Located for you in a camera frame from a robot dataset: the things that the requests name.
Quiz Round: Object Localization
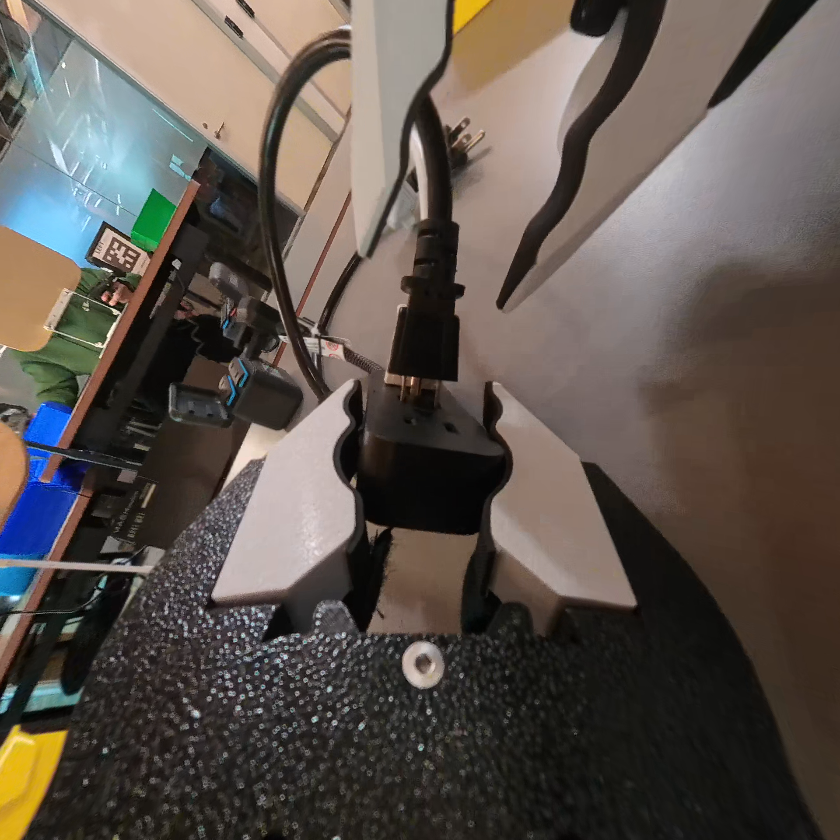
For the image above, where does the black cardboard box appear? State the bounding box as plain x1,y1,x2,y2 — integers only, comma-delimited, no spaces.
92,482,158,559

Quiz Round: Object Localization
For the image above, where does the black power plug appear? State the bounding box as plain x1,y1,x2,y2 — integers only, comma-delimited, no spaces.
384,220,466,404

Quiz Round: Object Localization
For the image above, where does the green box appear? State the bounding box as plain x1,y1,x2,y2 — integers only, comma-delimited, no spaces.
130,188,178,253

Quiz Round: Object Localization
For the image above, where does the dark grey battery charger case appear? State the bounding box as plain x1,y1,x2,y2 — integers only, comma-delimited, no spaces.
167,357,304,431
209,262,283,358

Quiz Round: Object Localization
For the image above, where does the framed black-and-white tag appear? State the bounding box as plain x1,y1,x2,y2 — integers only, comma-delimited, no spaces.
85,222,153,277

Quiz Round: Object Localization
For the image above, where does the plywood board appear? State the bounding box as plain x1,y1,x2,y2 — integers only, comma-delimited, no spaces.
0,226,81,352
0,423,30,526

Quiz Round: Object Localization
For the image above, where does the clear acrylic rod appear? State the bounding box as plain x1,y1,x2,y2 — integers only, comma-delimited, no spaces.
0,556,158,575

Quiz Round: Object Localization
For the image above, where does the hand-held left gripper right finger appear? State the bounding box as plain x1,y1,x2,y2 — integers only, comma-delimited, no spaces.
482,381,639,636

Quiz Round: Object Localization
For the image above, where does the yellow plastic bin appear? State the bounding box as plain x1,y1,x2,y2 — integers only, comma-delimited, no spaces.
0,725,70,840
449,0,500,34

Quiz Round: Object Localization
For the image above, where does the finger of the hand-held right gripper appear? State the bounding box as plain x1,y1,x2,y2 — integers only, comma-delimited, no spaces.
348,0,457,258
495,0,785,312

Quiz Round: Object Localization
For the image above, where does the blue plastic bin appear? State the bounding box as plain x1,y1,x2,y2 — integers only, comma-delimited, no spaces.
0,402,86,595

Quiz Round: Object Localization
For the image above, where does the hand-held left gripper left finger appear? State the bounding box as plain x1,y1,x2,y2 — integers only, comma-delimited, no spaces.
210,378,368,631

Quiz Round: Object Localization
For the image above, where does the black power strip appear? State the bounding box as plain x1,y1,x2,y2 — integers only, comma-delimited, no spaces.
354,377,514,536

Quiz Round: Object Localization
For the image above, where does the dark desk with brown edge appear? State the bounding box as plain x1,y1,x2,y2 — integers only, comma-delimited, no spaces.
0,180,211,683

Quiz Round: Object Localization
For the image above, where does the black three-prong plug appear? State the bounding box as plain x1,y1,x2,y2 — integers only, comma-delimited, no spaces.
446,117,488,173

